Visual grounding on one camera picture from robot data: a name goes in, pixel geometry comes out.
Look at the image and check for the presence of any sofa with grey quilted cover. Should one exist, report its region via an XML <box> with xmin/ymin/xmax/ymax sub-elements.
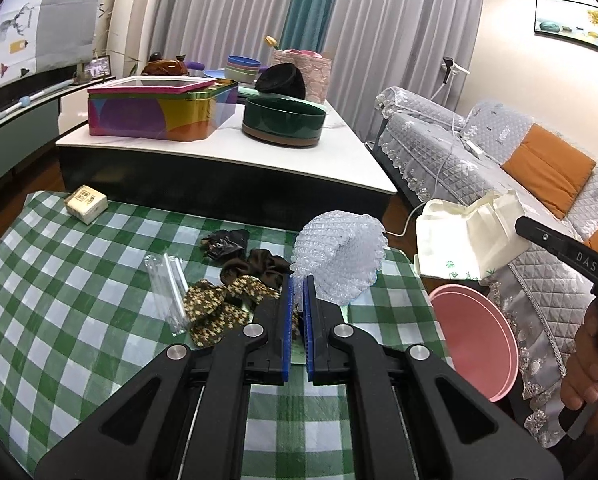
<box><xmin>374</xmin><ymin>85</ymin><xmax>598</xmax><ymax>448</ymax></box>

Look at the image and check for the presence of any clip-on holder arm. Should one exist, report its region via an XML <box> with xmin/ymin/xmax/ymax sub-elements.
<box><xmin>441</xmin><ymin>55</ymin><xmax>472</xmax><ymax>86</ymax></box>

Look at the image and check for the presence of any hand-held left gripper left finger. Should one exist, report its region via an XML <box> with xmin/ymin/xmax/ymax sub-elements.
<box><xmin>34</xmin><ymin>275</ymin><xmax>292</xmax><ymax>480</ymax></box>

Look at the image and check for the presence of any dry twig plant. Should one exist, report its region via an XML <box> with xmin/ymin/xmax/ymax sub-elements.
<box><xmin>98</xmin><ymin>2</ymin><xmax>144</xmax><ymax>75</ymax></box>

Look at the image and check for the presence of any framed wall picture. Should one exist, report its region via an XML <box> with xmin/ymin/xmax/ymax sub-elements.
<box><xmin>534</xmin><ymin>0</ymin><xmax>598</xmax><ymax>61</ymax></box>

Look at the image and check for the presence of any black hat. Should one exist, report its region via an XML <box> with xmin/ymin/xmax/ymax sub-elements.
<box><xmin>255</xmin><ymin>62</ymin><xmax>307</xmax><ymax>102</ymax></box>

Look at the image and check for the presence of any stack of pastel bowls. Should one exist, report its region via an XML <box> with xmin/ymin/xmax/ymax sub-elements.
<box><xmin>225</xmin><ymin>55</ymin><xmax>262</xmax><ymax>83</ymax></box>

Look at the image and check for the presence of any colourful rectangular tin box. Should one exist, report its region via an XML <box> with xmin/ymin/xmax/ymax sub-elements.
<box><xmin>87</xmin><ymin>75</ymin><xmax>240</xmax><ymax>142</ymax></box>

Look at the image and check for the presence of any dark television stand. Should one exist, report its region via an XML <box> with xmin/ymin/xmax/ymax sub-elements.
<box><xmin>0</xmin><ymin>77</ymin><xmax>117</xmax><ymax>186</ymax></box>

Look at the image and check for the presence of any white power cable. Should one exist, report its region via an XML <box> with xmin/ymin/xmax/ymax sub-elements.
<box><xmin>384</xmin><ymin>60</ymin><xmax>480</xmax><ymax>237</ymax></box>

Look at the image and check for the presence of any brown floral scrunchie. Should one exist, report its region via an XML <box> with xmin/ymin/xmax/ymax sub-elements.
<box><xmin>183</xmin><ymin>275</ymin><xmax>282</xmax><ymax>347</ymax></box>

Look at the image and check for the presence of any dark green round tin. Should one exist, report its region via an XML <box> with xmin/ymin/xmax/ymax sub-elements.
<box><xmin>242</xmin><ymin>96</ymin><xmax>327</xmax><ymax>148</ymax></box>

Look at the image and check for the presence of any white rod with blue ball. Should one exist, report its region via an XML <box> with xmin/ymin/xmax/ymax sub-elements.
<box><xmin>0</xmin><ymin>77</ymin><xmax>74</xmax><ymax>126</ymax></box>

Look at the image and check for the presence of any green checked tablecloth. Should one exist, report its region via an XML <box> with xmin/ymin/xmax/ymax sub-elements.
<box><xmin>0</xmin><ymin>191</ymin><xmax>454</xmax><ymax>480</ymax></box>

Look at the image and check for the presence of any brown teapot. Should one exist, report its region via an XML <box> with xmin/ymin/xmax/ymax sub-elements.
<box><xmin>141</xmin><ymin>52</ymin><xmax>190</xmax><ymax>77</ymax></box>

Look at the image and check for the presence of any grey curtain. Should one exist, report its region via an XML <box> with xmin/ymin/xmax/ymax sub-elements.
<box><xmin>324</xmin><ymin>0</ymin><xmax>486</xmax><ymax>143</ymax></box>
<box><xmin>151</xmin><ymin>0</ymin><xmax>304</xmax><ymax>81</ymax></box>

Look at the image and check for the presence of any beige tissue pack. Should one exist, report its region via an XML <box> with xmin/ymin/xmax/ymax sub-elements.
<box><xmin>64</xmin><ymin>186</ymin><xmax>110</xmax><ymax>223</ymax></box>

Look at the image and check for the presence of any small photo frame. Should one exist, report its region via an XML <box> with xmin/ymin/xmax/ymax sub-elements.
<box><xmin>81</xmin><ymin>55</ymin><xmax>112</xmax><ymax>78</ymax></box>

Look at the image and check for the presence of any clear bubble wrap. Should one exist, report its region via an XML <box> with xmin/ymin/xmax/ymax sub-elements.
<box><xmin>290</xmin><ymin>211</ymin><xmax>388</xmax><ymax>306</ymax></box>

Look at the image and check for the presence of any white top coffee table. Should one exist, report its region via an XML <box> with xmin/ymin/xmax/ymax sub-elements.
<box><xmin>56</xmin><ymin>77</ymin><xmax>398</xmax><ymax>218</ymax></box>

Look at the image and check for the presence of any cream tote bag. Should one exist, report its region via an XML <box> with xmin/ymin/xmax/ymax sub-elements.
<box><xmin>415</xmin><ymin>190</ymin><xmax>526</xmax><ymax>281</ymax></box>

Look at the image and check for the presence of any pink plastic basin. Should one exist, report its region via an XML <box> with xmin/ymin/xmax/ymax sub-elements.
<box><xmin>429</xmin><ymin>284</ymin><xmax>520</xmax><ymax>402</ymax></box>

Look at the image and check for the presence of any cream standing air conditioner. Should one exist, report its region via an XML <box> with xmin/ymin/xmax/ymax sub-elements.
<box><xmin>101</xmin><ymin>0</ymin><xmax>167</xmax><ymax>78</ymax></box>

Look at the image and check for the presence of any clear plastic wrapper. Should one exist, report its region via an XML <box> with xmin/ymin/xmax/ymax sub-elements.
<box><xmin>146</xmin><ymin>252</ymin><xmax>190</xmax><ymax>336</ymax></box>

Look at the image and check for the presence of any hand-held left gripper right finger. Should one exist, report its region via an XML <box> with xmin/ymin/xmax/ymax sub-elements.
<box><xmin>303</xmin><ymin>275</ymin><xmax>564</xmax><ymax>480</ymax></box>

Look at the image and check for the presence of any grey printed television cover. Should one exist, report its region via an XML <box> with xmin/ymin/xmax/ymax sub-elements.
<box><xmin>0</xmin><ymin>0</ymin><xmax>104</xmax><ymax>93</ymax></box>

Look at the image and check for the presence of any pink lace basket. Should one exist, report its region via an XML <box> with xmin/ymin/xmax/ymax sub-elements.
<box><xmin>271</xmin><ymin>49</ymin><xmax>333</xmax><ymax>106</ymax></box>

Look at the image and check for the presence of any teal curtain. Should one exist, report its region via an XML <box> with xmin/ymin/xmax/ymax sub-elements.
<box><xmin>281</xmin><ymin>0</ymin><xmax>340</xmax><ymax>58</ymax></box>

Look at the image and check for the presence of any brown satin scrunchie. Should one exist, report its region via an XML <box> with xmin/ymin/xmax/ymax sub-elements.
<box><xmin>220</xmin><ymin>249</ymin><xmax>292</xmax><ymax>293</ymax></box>

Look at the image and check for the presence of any person's right hand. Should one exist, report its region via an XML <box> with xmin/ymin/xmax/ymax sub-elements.
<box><xmin>560</xmin><ymin>305</ymin><xmax>598</xmax><ymax>413</ymax></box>

